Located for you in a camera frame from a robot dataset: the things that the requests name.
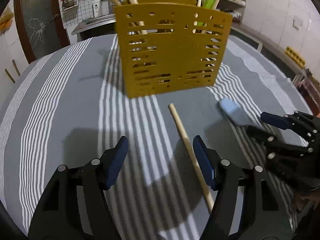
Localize light blue handled knife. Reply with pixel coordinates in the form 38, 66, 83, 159
219, 98, 260, 127

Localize white soap bottle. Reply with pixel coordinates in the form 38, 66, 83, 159
92, 0, 101, 18

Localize person's right hand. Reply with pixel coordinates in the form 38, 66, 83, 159
291, 190, 320, 213

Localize dark wooden framed door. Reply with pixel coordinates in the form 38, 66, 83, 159
14, 0, 70, 63

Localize green handled peeler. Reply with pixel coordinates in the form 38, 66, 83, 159
196, 0, 219, 27

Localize steel kitchen sink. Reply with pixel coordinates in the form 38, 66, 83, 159
83, 14, 116, 25

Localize hanging plastic bag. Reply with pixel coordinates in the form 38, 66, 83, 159
0, 8, 14, 34

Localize yellow egg tray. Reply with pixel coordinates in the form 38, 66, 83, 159
285, 46, 305, 69

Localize white wall switch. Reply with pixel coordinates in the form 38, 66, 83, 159
292, 15, 303, 30

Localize grey white striped tablecloth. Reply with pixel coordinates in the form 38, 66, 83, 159
1, 35, 311, 239

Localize yellow perforated utensil holder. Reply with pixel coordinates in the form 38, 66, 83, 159
114, 0, 232, 98

